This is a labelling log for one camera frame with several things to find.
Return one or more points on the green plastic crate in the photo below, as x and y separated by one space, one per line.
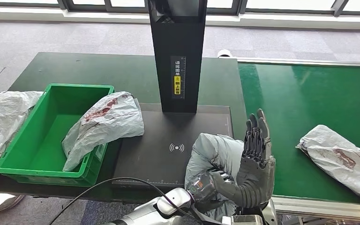
43 139

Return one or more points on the crumpled pale grey plastic bag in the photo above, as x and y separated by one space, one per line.
0 124

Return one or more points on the black inbound scanner machine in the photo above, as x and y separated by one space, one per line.
178 46

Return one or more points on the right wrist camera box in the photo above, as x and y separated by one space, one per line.
245 220

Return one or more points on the yellow black label sticker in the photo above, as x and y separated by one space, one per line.
177 85

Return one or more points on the grey plastic mailer parcel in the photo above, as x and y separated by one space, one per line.
338 158
214 152
111 121

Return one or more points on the silver conveyor frame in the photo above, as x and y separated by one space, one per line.
316 209

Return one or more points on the dark window frame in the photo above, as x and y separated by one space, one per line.
340 6

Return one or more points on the white window sill ledge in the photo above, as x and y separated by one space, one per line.
260 20

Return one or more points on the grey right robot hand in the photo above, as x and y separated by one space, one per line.
259 167

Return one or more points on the dark green table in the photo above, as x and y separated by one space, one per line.
90 71

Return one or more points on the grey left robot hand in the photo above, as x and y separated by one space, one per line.
203 188

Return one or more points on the green conveyor belt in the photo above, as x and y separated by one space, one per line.
298 99

